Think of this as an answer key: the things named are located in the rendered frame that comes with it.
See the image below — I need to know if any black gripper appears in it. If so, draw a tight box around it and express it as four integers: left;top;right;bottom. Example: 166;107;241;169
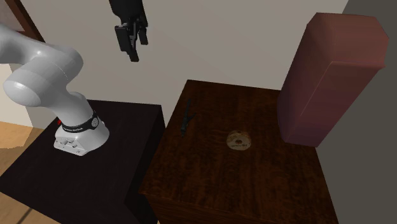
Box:
108;0;150;62

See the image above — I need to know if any black pen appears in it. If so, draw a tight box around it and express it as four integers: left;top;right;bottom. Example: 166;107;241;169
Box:
181;99;196;137

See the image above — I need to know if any dark brown door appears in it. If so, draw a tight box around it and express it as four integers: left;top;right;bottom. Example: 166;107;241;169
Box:
0;0;46;43

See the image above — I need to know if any beige round disc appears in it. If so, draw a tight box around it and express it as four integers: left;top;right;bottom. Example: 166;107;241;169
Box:
226;130;252;151

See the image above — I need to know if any black robot stand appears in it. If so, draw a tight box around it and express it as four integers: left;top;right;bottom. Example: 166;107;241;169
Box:
0;99;167;224

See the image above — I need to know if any dark brown wooden chest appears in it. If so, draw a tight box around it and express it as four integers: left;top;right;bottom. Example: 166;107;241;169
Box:
138;79;340;224

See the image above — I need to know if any maroon tall box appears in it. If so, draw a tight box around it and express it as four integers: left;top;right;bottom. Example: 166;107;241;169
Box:
277;12;390;148

